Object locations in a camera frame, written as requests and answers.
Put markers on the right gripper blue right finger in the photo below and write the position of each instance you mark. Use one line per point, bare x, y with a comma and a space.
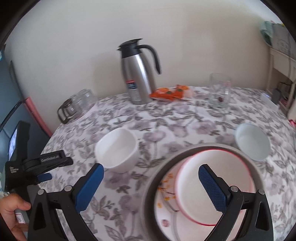
216, 188

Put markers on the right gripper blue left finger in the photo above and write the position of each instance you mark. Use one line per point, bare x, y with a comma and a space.
86, 186

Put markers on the strawberry pattern red-rim bowl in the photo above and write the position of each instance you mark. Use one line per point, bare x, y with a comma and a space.
192, 199

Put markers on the small white square bowl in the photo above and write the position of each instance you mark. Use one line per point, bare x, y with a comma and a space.
117, 151

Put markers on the white plate black rim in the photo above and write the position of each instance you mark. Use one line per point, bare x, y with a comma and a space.
173, 224

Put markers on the large light blue bowl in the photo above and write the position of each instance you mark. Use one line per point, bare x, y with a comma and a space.
252, 141

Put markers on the person's left hand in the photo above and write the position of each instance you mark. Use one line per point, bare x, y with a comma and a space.
8, 206

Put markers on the grey floral tablecloth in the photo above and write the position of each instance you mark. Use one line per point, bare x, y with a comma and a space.
161, 129

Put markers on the small clear glass cups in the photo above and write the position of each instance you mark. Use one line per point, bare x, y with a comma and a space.
84, 100

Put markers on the clear glass mug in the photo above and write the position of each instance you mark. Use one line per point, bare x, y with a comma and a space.
220, 90

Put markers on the white power strip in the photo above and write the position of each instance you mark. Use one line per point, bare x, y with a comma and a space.
267, 100

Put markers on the orange snack packet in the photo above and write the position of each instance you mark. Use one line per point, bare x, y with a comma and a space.
180, 92

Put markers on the stainless steel thermos jug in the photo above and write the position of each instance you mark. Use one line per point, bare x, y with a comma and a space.
137, 72

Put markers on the white side shelf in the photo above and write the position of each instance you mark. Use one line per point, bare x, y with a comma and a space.
281, 76

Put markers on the green cloth on shelf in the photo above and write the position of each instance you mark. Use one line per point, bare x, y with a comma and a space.
268, 32

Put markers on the glass teapot black handle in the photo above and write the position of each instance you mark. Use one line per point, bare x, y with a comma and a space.
68, 111

